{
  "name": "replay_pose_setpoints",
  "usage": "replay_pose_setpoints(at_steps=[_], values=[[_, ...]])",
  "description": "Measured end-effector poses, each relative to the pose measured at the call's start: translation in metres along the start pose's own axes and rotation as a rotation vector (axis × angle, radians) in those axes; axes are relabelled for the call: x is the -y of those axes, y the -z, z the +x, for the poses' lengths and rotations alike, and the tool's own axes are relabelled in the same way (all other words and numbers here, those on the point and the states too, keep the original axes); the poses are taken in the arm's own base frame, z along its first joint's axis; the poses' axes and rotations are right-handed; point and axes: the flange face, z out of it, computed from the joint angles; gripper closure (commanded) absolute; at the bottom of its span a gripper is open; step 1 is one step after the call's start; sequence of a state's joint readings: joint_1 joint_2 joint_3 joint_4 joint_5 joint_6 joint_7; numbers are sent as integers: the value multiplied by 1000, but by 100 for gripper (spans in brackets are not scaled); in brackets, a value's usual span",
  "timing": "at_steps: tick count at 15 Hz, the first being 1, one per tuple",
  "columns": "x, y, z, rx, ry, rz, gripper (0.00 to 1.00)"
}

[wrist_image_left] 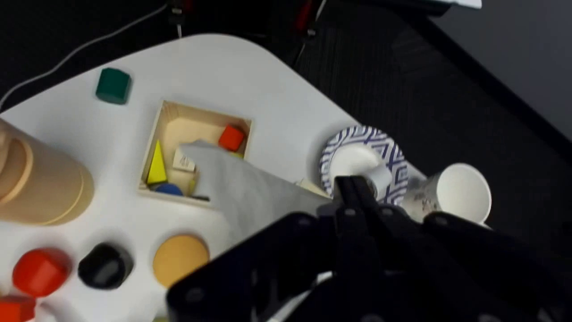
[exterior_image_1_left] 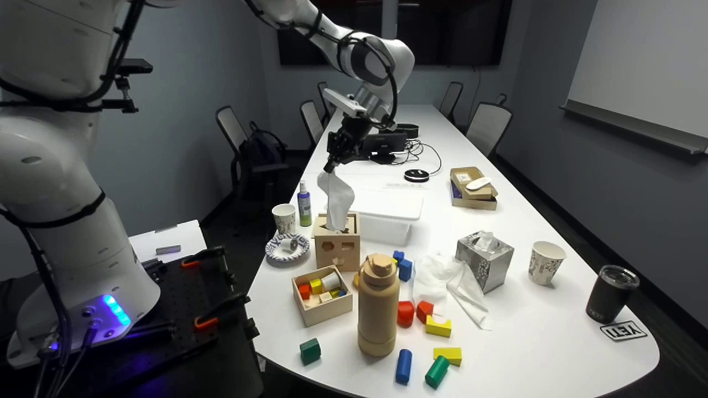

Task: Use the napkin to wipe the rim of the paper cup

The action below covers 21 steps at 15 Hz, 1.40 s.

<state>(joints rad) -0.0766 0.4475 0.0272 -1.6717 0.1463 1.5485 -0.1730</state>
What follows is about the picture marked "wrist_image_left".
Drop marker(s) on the black cylinder block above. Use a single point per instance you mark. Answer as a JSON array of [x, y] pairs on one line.
[[105, 266]]

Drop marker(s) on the green block near edge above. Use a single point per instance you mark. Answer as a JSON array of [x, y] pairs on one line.
[[112, 86]]

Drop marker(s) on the red block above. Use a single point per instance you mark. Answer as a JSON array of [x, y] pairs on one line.
[[41, 270], [14, 307]]

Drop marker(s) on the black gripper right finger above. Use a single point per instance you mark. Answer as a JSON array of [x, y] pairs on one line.
[[368, 291]]

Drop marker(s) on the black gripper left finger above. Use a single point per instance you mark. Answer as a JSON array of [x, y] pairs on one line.
[[257, 275]]

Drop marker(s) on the wooden tray with blocks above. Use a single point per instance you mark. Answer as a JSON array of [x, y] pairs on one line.
[[173, 166]]

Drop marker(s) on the round wooden disc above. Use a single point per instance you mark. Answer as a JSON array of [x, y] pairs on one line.
[[177, 256]]

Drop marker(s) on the red block left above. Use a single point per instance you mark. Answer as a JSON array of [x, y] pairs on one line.
[[41, 270]]

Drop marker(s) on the red block right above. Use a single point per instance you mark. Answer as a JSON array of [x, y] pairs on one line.
[[14, 307]]

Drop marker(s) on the tall wooden bottle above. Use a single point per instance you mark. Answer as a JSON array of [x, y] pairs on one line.
[[37, 182]]

